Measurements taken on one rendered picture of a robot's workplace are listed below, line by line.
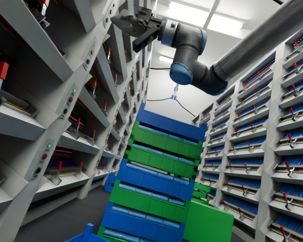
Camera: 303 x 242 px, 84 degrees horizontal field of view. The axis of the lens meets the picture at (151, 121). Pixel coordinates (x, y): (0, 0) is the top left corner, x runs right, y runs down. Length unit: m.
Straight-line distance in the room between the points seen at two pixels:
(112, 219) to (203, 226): 0.60
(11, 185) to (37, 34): 0.39
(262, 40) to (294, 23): 0.07
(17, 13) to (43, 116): 0.27
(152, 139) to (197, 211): 0.60
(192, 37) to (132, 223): 0.71
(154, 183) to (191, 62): 0.47
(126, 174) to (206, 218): 0.62
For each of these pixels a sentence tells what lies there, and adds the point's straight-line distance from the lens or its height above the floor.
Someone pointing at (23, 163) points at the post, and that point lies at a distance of 0.60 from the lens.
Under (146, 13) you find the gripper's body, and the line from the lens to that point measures 0.76.
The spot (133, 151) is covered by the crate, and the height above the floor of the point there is 0.35.
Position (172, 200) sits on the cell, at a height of 0.22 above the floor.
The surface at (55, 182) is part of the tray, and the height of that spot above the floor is 0.15.
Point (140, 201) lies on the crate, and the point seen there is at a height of 0.19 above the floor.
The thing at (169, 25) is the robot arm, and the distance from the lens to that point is 0.72.
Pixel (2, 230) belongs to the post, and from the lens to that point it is 0.65.
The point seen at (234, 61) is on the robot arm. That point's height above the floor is 0.72.
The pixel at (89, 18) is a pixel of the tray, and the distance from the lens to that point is 0.68.
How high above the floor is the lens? 0.32
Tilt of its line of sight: 15 degrees up
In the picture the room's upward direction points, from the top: 17 degrees clockwise
